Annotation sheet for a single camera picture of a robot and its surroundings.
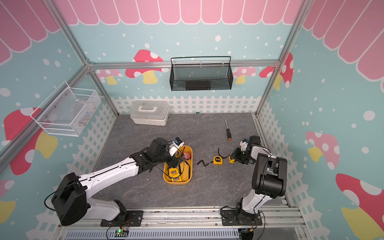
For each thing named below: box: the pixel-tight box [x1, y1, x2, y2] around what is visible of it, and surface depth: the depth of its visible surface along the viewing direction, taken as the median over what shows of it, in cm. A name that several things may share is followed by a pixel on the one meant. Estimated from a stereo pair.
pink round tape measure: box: [183, 151, 191, 160], surface depth 96 cm
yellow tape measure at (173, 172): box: [168, 167, 181, 178], surface depth 89 cm
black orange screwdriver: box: [225, 119, 232, 141], surface depth 108 cm
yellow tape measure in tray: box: [171, 176, 182, 182], surface depth 86 cm
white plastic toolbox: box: [130, 100, 170, 126], surface depth 111 cm
